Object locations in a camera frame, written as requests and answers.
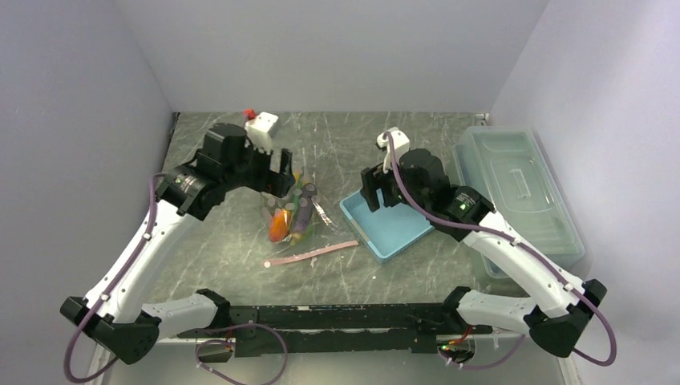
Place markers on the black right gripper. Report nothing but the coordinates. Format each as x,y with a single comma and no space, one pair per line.
369,188

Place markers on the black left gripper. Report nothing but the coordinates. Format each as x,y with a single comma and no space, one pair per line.
275,183

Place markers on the purple eggplant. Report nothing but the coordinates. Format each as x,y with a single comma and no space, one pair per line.
305,210

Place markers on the clear zip top bag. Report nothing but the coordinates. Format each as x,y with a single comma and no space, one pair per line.
325,234

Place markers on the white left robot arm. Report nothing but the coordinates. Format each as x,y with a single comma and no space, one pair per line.
113,313

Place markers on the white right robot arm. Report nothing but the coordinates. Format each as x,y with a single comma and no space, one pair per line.
558,305

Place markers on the blue plastic basket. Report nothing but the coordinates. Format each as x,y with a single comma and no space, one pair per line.
387,231

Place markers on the clear plastic storage box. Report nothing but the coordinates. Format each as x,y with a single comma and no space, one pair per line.
507,166

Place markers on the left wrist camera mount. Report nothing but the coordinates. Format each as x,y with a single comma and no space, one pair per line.
261,128

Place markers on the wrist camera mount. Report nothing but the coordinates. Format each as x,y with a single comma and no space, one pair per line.
395,143
261,128

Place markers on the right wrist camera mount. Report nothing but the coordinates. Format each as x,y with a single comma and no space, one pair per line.
395,143

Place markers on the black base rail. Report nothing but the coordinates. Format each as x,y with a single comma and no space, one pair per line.
420,328

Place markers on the aluminium frame rail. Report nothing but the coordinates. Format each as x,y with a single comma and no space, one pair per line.
130,341

